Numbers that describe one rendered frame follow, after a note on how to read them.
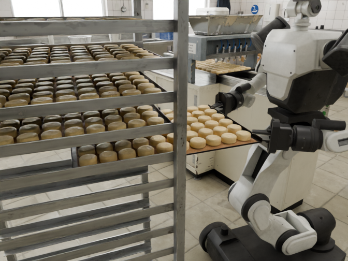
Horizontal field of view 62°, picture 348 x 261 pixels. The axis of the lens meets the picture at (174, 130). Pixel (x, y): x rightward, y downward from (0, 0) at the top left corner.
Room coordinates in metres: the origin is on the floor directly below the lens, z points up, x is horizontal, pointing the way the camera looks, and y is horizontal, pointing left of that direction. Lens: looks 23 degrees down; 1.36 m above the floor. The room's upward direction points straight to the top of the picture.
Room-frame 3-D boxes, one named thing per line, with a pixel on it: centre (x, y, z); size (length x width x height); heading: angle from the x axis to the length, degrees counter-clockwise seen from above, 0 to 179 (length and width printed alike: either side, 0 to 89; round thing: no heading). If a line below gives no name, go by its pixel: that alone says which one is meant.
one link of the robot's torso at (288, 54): (1.18, -0.53, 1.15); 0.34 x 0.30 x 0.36; 20
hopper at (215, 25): (2.42, -0.39, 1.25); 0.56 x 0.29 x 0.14; 124
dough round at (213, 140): (0.86, -0.13, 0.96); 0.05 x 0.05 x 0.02
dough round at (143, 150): (0.78, 0.08, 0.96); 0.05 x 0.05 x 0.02
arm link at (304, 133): (0.90, -0.39, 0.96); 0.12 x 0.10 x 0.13; 80
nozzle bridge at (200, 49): (2.42, -0.39, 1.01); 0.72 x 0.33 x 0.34; 124
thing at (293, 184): (2.00, -0.68, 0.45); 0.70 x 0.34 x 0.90; 34
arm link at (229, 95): (1.29, -0.25, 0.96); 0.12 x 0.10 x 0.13; 140
